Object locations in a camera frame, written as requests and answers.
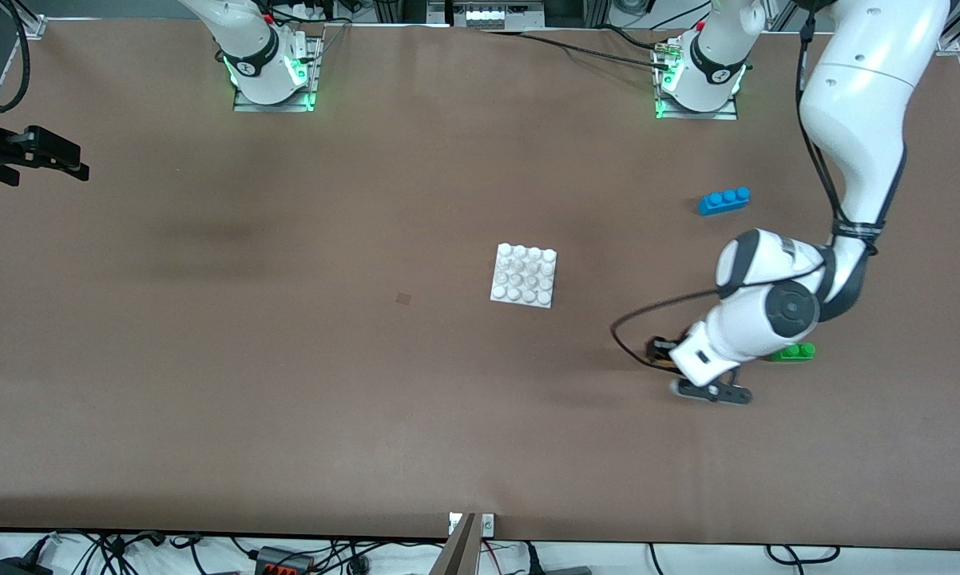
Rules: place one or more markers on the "green two-stud block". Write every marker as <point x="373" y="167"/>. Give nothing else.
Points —
<point x="801" y="354"/>

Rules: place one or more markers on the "blue three-stud block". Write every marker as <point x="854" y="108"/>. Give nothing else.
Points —
<point x="723" y="203"/>

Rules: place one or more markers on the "white metal bracket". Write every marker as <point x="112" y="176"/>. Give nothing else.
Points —
<point x="487" y="525"/>

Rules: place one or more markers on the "white studded base plate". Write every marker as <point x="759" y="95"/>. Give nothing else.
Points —
<point x="524" y="276"/>

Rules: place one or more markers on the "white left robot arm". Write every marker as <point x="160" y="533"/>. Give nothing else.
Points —
<point x="855" y="104"/>

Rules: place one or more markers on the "grey brown post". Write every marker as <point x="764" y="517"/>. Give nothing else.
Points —
<point x="458" y="551"/>

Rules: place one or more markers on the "white power strip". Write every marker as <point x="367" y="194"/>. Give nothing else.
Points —
<point x="488" y="14"/>

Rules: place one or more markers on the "aluminium corner profile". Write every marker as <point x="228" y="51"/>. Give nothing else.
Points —
<point x="951" y="41"/>
<point x="33" y="26"/>

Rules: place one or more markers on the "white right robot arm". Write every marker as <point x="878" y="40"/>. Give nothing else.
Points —
<point x="248" y="56"/>

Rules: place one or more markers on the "black power brick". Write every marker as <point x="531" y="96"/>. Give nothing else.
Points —
<point x="17" y="567"/>

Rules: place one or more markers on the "black orange power adapter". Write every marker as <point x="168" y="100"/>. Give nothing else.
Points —
<point x="284" y="561"/>

